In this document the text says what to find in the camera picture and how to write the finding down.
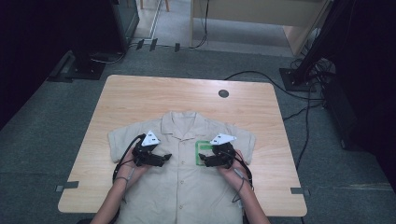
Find black floor stand with base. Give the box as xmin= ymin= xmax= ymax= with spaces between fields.
xmin=47 ymin=49 xmax=106 ymax=84

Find long black floor cable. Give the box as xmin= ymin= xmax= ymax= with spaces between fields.
xmin=223 ymin=70 xmax=325 ymax=102

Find thin black floor cable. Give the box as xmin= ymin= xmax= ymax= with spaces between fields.
xmin=294 ymin=83 xmax=313 ymax=171

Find dark box on floor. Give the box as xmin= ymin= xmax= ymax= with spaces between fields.
xmin=323 ymin=76 xmax=359 ymax=151

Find hanging black cable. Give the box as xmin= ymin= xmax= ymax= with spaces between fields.
xmin=190 ymin=0 xmax=210 ymax=49

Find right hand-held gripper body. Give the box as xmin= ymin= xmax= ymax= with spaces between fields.
xmin=208 ymin=133 xmax=237 ymax=170

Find cable by floor stand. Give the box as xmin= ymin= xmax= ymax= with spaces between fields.
xmin=90 ymin=43 xmax=138 ymax=65

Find person's left hand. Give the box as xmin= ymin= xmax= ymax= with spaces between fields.
xmin=120 ymin=156 xmax=152 ymax=185

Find grey tape strip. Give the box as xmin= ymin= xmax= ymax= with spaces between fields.
xmin=55 ymin=180 xmax=79 ymax=192
xmin=290 ymin=187 xmax=311 ymax=197

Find beige wooden desk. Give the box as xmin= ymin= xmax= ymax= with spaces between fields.
xmin=190 ymin=0 xmax=332 ymax=57

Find short black floor cable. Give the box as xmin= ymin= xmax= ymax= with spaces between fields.
xmin=283 ymin=103 xmax=324 ymax=122

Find tangle of black cables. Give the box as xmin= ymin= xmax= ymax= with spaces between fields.
xmin=290 ymin=57 xmax=336 ymax=89

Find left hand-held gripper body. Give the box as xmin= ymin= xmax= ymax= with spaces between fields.
xmin=131 ymin=130 xmax=164 ymax=168

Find person's right hand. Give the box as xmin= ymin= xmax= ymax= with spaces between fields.
xmin=218 ymin=149 xmax=248 ymax=186

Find beige short-sleeved shirt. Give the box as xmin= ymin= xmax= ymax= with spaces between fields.
xmin=107 ymin=110 xmax=257 ymax=224

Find slanted black metal stand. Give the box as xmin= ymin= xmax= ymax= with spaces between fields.
xmin=278 ymin=0 xmax=356 ymax=92

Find dark glass cabinet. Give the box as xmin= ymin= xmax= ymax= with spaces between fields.
xmin=110 ymin=0 xmax=140 ymax=53

